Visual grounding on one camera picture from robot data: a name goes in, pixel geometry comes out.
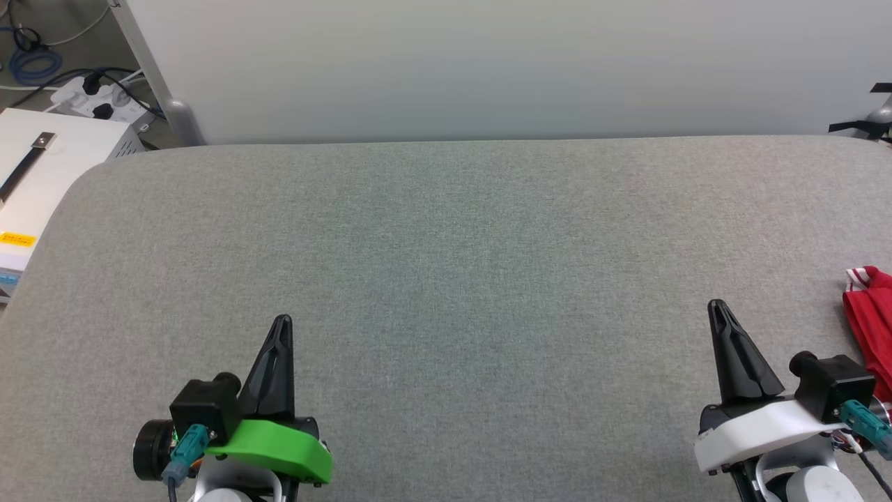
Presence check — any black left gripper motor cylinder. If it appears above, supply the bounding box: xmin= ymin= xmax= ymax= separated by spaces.
xmin=132 ymin=418 xmax=179 ymax=482

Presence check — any blue coiled cable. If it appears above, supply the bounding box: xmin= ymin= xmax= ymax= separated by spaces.
xmin=8 ymin=47 xmax=64 ymax=86

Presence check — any grey stand with black tape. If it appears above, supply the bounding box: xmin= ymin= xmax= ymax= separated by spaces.
xmin=827 ymin=82 xmax=892 ymax=144

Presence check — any black floor power cable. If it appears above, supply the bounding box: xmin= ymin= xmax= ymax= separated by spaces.
xmin=7 ymin=66 xmax=165 ymax=120

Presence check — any arm black cable teal plug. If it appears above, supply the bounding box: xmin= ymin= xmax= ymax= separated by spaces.
xmin=839 ymin=399 xmax=892 ymax=497
xmin=161 ymin=423 xmax=212 ymax=502

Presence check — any red and white basketball jersey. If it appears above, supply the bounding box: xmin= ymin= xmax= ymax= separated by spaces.
xmin=842 ymin=266 xmax=892 ymax=406

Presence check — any grey metal partition post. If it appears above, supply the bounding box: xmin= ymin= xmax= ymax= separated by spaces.
xmin=110 ymin=0 xmax=207 ymax=147

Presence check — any right arm black cable teal plug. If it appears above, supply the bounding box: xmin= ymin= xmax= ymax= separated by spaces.
xmin=839 ymin=399 xmax=892 ymax=497

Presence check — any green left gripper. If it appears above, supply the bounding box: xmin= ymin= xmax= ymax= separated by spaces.
xmin=206 ymin=314 xmax=335 ymax=486

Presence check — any grey fabric sofa seat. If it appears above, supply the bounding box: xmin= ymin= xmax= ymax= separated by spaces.
xmin=0 ymin=135 xmax=892 ymax=502

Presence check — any white box with black strap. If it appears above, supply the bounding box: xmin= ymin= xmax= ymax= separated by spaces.
xmin=0 ymin=108 xmax=146 ymax=301

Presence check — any white power strip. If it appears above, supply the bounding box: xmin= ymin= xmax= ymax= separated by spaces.
xmin=48 ymin=75 xmax=156 ymax=130

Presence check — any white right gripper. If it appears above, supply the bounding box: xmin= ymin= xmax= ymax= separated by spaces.
xmin=694 ymin=299 xmax=838 ymax=477

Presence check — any left arm black cable teal plug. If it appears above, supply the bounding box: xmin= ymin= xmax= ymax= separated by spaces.
xmin=161 ymin=423 xmax=212 ymax=502

